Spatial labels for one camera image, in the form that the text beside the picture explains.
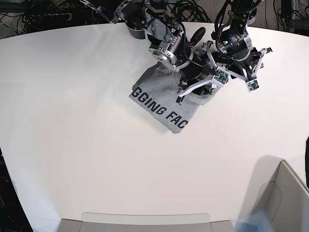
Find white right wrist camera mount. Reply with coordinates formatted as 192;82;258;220
176;41;230;104

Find blue translucent object corner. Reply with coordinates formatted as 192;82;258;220
233;208;272;232

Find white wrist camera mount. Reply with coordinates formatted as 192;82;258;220
214;47;273;92
176;41;230;104

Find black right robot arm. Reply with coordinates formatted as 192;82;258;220
82;0;218;97

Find coiled black cables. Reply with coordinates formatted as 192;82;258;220
166;0;213;24

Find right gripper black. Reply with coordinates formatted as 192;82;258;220
177;54;216;96

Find grey tray bottom edge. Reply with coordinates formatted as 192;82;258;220
58;212;235;232

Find grey T-shirt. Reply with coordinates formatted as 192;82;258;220
129;62;219;133

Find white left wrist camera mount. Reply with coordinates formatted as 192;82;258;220
214;47;273;92

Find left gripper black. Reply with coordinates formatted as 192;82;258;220
214;48;263;80

